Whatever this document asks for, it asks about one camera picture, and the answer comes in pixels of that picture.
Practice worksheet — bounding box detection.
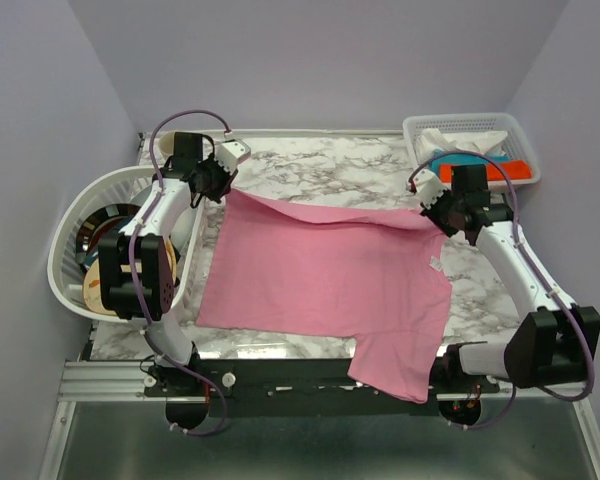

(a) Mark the white ceramic bowl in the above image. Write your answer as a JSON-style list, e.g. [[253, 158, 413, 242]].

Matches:
[[129, 191, 199, 251]]

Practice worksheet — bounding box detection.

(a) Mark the teal folded t shirt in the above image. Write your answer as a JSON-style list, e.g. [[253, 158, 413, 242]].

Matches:
[[428, 151, 491, 177]]

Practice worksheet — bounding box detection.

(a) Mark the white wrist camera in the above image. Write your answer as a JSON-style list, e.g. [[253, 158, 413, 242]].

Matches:
[[215, 140, 251, 175], [407, 168, 450, 209]]

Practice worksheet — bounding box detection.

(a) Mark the white oval dish basket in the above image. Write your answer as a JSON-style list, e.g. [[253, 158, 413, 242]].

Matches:
[[47, 166, 206, 324]]

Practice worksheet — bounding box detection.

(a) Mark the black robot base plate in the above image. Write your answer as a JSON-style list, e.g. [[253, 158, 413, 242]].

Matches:
[[144, 357, 499, 418]]

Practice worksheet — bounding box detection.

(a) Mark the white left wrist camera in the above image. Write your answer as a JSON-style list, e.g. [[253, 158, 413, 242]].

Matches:
[[215, 140, 251, 175]]

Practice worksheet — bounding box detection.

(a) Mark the white folded t shirt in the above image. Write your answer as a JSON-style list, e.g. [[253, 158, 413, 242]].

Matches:
[[415, 128, 509, 161]]

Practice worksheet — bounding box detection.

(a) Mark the orange folded t shirt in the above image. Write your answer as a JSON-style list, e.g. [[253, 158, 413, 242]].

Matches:
[[434, 159, 533, 183]]

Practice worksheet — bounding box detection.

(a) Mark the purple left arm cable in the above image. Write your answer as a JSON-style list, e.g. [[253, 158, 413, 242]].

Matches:
[[113, 109, 232, 437]]

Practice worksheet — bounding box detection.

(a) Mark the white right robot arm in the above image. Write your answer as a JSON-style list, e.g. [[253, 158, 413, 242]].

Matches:
[[410, 165, 600, 395]]

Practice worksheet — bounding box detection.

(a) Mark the beige bird pattern plate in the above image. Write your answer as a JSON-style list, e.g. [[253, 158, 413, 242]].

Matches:
[[82, 240, 180, 317]]

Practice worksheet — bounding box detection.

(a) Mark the aluminium frame rail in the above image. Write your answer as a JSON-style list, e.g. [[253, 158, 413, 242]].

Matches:
[[57, 358, 591, 401]]

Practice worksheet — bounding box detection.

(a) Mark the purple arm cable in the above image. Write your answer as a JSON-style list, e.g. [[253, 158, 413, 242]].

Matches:
[[113, 109, 232, 437], [408, 150, 597, 431]]

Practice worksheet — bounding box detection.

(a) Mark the pink t shirt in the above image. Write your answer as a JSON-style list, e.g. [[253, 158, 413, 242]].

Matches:
[[197, 191, 451, 404]]

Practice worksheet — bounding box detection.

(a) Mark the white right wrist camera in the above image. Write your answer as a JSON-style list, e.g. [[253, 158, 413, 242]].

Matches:
[[407, 168, 450, 209]]

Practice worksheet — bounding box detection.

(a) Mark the dark striped rim plate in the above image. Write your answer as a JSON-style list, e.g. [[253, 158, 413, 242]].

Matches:
[[75, 203, 137, 271]]

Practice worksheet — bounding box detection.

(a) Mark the beige ceramic mug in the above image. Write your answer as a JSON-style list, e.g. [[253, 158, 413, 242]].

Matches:
[[158, 130, 175, 160]]

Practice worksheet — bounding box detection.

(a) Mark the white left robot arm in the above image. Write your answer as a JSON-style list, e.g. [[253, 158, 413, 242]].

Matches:
[[98, 132, 251, 395]]

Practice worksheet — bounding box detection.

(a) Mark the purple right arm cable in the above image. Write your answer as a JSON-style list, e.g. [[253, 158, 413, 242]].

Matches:
[[408, 150, 597, 431]]

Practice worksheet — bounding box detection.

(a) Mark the white plastic mesh basket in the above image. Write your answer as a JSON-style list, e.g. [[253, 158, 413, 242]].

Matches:
[[402, 112, 541, 188]]

